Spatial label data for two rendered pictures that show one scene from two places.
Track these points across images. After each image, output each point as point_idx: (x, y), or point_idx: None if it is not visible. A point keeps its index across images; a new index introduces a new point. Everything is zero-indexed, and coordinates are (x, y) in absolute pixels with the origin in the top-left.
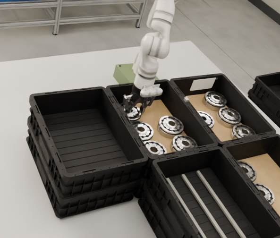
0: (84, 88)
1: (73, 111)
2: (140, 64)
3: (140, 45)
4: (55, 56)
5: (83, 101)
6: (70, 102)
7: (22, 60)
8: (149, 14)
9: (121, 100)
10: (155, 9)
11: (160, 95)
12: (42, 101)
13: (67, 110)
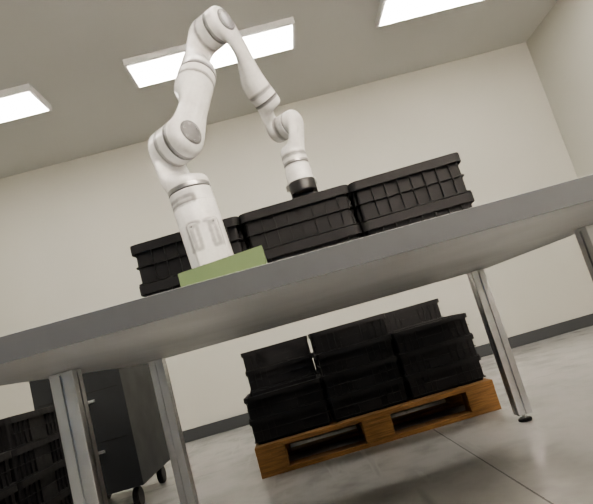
0: (378, 174)
1: (403, 208)
2: (304, 148)
3: (302, 120)
4: (402, 226)
5: (384, 195)
6: (405, 188)
7: (502, 199)
8: (200, 122)
9: (324, 221)
10: (268, 82)
11: (254, 241)
12: (442, 168)
13: (411, 202)
